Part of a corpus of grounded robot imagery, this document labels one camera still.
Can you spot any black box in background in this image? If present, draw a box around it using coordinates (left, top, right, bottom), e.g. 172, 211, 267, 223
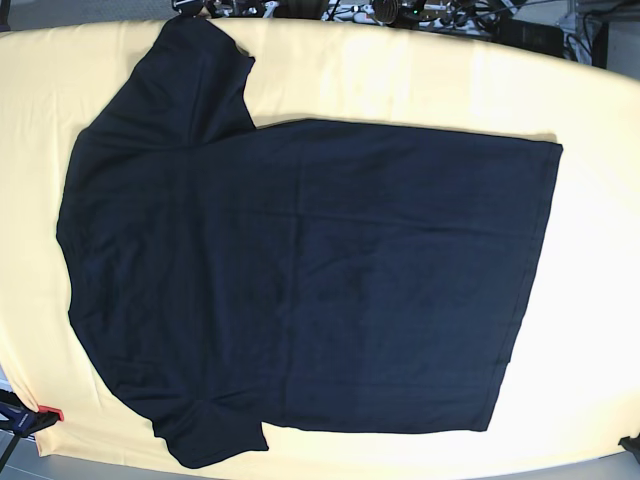
494, 18, 564, 58

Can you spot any white power strip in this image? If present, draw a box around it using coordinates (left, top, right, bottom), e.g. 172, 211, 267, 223
321, 3, 379, 25

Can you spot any dark navy T-shirt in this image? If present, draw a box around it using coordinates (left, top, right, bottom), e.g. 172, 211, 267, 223
57, 18, 563, 469

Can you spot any yellow table cloth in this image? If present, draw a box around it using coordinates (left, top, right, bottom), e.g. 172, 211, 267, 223
1, 19, 639, 479

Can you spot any black clamp at corner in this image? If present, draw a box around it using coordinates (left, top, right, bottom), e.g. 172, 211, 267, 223
618, 435, 640, 457

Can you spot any red and blue clamp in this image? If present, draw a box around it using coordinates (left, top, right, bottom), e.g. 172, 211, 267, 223
0, 390, 64, 438

